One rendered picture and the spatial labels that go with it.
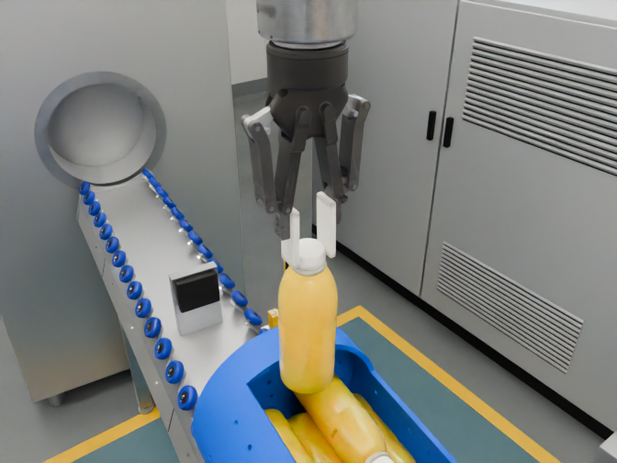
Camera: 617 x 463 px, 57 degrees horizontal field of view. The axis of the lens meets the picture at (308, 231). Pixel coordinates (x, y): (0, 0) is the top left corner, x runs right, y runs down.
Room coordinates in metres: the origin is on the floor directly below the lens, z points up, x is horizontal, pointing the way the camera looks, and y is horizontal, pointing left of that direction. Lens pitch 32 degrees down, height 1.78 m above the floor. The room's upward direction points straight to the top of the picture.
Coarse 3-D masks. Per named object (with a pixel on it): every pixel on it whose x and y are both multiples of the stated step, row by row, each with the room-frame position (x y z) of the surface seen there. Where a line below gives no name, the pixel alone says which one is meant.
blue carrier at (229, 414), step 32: (256, 352) 0.58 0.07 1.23; (352, 352) 0.61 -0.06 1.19; (224, 384) 0.55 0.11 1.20; (256, 384) 0.60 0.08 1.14; (352, 384) 0.68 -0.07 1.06; (384, 384) 0.61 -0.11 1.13; (224, 416) 0.51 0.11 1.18; (256, 416) 0.48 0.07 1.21; (288, 416) 0.62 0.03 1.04; (384, 416) 0.60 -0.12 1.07; (416, 416) 0.54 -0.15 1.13; (224, 448) 0.47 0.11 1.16; (256, 448) 0.45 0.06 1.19; (416, 448) 0.53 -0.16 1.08
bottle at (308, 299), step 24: (288, 288) 0.51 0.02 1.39; (312, 288) 0.50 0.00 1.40; (336, 288) 0.52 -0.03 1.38; (288, 312) 0.50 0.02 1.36; (312, 312) 0.49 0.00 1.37; (336, 312) 0.52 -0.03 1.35; (288, 336) 0.50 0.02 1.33; (312, 336) 0.49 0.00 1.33; (288, 360) 0.50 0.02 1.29; (312, 360) 0.49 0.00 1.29; (288, 384) 0.50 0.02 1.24; (312, 384) 0.49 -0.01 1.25
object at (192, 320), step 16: (176, 272) 0.96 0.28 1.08; (192, 272) 0.96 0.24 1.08; (208, 272) 0.97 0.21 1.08; (176, 288) 0.94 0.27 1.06; (192, 288) 0.94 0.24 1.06; (208, 288) 0.96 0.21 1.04; (176, 304) 0.94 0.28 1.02; (192, 304) 0.94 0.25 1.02; (208, 304) 0.97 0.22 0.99; (176, 320) 0.95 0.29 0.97; (192, 320) 0.95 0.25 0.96; (208, 320) 0.97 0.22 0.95
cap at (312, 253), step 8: (304, 240) 0.54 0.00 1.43; (312, 240) 0.54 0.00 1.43; (304, 248) 0.52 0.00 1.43; (312, 248) 0.52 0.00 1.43; (320, 248) 0.52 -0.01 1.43; (304, 256) 0.51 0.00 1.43; (312, 256) 0.51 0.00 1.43; (320, 256) 0.51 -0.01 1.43; (304, 264) 0.51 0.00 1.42; (312, 264) 0.51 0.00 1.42; (320, 264) 0.51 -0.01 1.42
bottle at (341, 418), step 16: (336, 384) 0.59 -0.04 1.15; (304, 400) 0.59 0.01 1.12; (320, 400) 0.57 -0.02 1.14; (336, 400) 0.56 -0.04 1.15; (352, 400) 0.57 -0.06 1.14; (320, 416) 0.55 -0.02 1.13; (336, 416) 0.54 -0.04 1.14; (352, 416) 0.53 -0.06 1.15; (368, 416) 0.54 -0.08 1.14; (320, 432) 0.54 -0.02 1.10; (336, 432) 0.52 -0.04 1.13; (352, 432) 0.51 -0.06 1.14; (368, 432) 0.51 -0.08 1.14; (336, 448) 0.50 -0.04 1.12; (352, 448) 0.49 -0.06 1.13; (368, 448) 0.49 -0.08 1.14; (384, 448) 0.50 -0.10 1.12
